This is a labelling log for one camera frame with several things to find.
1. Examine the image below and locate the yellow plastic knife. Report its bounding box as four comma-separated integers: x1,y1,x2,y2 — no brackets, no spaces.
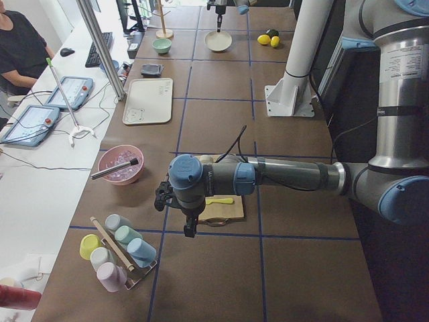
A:
206,198,234,205

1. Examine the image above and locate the blue teach pendant far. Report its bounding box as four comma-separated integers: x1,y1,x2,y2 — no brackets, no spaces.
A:
44,76,94,111

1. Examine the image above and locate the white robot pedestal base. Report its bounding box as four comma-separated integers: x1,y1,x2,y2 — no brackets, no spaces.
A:
265,0,334,117

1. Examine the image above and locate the yellow lemon upper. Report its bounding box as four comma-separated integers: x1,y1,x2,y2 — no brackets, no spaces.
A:
257,34,271,46

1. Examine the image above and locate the white bear tray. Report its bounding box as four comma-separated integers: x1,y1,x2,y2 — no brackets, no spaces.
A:
123,78,174,125

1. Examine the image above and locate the cream round plate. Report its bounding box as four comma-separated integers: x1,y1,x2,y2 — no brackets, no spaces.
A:
204,31,232,52

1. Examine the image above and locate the grey-blue cup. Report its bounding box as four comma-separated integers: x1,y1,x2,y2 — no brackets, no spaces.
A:
105,213,133,233

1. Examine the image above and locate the mint green bowl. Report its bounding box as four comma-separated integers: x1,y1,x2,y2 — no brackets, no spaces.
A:
152,38,172,54

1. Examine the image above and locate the light blue cup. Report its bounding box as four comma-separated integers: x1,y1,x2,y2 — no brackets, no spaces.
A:
127,238,157,268

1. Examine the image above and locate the bamboo cutting board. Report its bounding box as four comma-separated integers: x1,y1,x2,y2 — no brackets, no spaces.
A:
195,154,247,227

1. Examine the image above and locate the metal black-tipped stirrer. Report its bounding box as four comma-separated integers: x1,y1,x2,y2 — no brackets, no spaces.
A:
90,158,139,180

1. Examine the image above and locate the blue teach pendant near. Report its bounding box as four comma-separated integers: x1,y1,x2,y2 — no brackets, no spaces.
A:
1,105,60,148

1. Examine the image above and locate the person in black shirt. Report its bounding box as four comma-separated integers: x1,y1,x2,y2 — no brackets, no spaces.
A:
1,3,54,95

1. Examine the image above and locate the black keyboard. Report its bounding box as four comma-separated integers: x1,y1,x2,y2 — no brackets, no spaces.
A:
84,32,115,68

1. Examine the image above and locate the green lime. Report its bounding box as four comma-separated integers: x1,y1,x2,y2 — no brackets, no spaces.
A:
265,29,279,38

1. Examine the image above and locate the white wire cup rack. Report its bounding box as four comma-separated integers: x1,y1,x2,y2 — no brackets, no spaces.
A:
101,237,158,290

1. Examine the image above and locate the wooden mug stand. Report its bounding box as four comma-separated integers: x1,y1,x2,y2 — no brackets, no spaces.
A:
154,0,174,39

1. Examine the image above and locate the mint green cup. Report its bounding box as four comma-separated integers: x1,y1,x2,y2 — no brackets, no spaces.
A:
115,225,143,246

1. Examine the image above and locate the yellow lemon lower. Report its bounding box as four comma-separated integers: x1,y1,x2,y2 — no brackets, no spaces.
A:
270,36,280,48

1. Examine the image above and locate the yellow lemon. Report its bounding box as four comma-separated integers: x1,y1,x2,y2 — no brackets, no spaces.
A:
257,34,271,46
270,36,280,48

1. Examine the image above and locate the white cup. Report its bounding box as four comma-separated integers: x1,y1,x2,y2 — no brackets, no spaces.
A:
90,247,116,272

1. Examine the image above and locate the white grabber stick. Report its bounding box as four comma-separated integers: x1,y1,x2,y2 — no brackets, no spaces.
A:
46,58,95,148

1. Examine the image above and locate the pink cup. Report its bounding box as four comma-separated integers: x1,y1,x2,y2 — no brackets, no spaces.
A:
97,262,127,292

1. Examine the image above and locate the aluminium frame post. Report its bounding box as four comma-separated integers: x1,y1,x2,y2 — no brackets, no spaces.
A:
76,0,126,101

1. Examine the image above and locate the black computer mouse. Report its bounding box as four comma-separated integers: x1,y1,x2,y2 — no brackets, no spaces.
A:
60,48,75,57

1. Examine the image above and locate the yellow cup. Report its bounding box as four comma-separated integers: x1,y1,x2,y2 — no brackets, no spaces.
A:
79,234,101,260

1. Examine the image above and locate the pink bowl with ice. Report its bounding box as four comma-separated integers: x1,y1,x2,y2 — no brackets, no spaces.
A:
98,145,144,186

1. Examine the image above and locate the grey folded cloth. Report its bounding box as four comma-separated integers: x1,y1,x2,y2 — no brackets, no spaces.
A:
141,64,164,78

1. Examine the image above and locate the blue teach pendant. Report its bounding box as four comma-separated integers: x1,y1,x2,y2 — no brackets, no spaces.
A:
1,105,60,148
44,76,94,111

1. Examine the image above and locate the red bottle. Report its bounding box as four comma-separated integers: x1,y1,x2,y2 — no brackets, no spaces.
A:
1,284,42,310

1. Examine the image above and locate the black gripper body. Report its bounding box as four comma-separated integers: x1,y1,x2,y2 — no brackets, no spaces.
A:
206,0,227,14
154,181,205,220

